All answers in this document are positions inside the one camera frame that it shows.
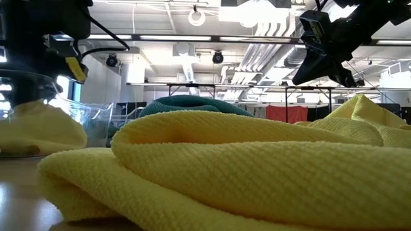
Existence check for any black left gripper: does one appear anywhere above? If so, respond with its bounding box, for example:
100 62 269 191
0 41 90 105

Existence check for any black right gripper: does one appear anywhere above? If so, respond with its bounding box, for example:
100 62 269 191
292 9 367 88

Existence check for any yellow microfiber towel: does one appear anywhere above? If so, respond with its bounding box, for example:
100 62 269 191
322 94 411 149
37 110 411 231
0 99 88 157

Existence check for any teal microfiber towel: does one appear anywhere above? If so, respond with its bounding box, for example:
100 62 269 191
137 94 255 118
107 123 122 139

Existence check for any red cloth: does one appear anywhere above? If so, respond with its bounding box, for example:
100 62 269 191
265 105 309 124

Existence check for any large black display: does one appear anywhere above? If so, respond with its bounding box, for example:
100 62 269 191
377 103 402 118

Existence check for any black overhead beam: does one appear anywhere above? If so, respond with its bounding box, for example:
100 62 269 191
80 33 411 45

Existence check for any black station frame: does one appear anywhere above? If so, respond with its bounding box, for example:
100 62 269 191
284 85 333 123
166 82 216 112

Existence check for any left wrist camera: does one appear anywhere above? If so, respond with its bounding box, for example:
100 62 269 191
43 31 80 58

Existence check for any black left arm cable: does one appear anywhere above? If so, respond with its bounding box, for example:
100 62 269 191
78 12 131 60

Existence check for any white ring fixture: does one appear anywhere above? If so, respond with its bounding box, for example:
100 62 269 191
188 8 206 27

